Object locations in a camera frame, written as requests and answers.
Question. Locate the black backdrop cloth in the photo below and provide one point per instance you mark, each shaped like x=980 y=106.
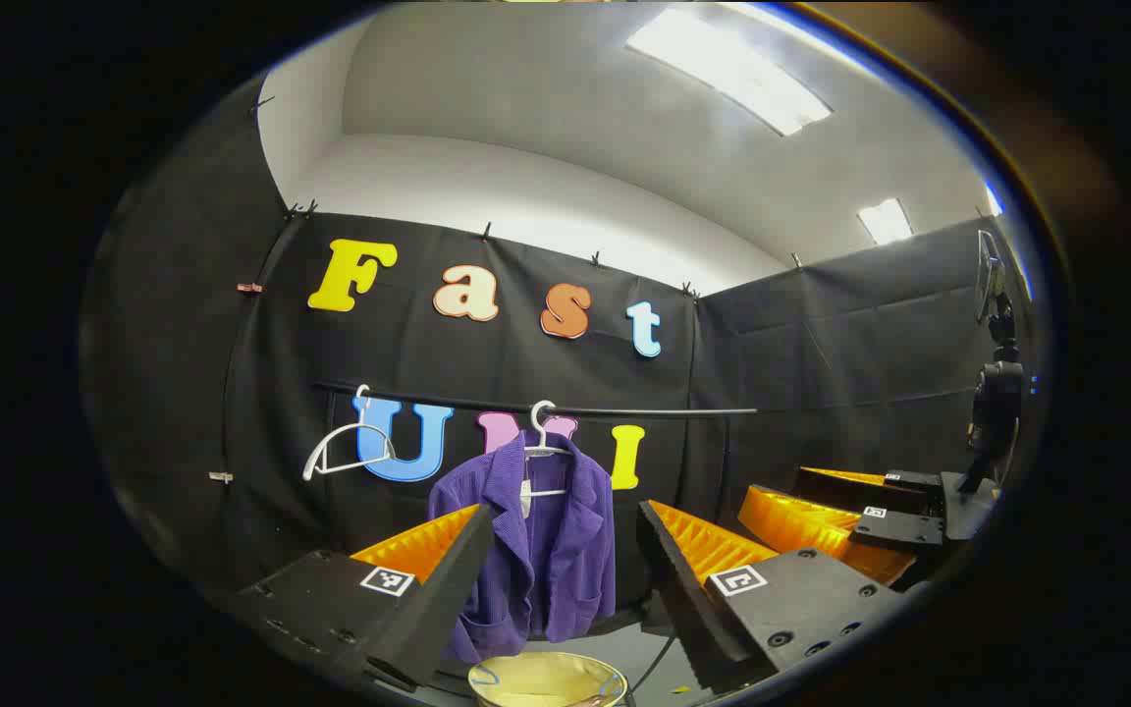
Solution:
x=801 y=353

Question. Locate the black clothes rack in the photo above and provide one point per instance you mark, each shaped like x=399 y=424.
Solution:
x=624 y=409

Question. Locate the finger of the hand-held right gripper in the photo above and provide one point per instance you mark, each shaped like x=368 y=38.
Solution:
x=909 y=494
x=894 y=530

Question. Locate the purple ribbed jacket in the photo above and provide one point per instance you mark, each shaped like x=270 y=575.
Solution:
x=565 y=560

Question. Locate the large ceiling light panel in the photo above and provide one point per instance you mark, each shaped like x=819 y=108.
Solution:
x=727 y=69

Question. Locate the empty white clothes hanger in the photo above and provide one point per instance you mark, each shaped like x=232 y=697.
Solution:
x=365 y=407

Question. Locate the small ceiling light panel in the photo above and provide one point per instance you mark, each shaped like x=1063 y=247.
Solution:
x=885 y=222

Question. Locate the beige laundry hamper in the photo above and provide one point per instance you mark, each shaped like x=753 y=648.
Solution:
x=546 y=679

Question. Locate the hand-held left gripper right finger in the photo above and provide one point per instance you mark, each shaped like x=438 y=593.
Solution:
x=673 y=589

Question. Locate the white hanger with tag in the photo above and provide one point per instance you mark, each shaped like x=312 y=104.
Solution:
x=546 y=453

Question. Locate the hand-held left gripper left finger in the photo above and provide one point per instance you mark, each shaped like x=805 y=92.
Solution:
x=448 y=579

